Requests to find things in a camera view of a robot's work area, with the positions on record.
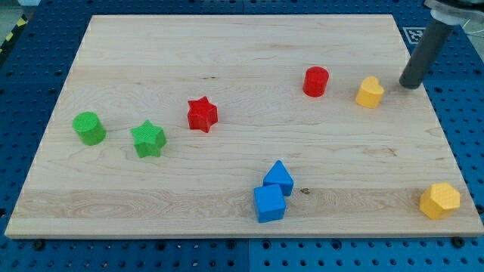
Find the yellow hexagon block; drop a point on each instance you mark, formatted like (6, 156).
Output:
(439, 201)

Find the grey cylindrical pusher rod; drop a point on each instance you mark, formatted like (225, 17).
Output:
(424, 55)

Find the green cylinder block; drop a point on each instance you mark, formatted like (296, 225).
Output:
(89, 129)

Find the wooden board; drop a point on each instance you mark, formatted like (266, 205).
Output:
(358, 172)

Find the blue triangle block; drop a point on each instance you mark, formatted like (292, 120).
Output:
(279, 175)

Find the white fiducial marker tag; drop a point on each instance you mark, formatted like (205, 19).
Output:
(413, 34)

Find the red star block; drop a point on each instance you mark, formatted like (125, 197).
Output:
(202, 114)

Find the green star block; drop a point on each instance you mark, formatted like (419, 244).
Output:
(148, 139)

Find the blue cube block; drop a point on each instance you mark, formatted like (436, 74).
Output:
(269, 203)

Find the red cylinder block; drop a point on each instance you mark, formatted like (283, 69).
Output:
(315, 81)

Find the yellow heart block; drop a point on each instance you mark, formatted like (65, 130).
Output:
(370, 93)

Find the translucent rod mount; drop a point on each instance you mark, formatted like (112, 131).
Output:
(454, 12)

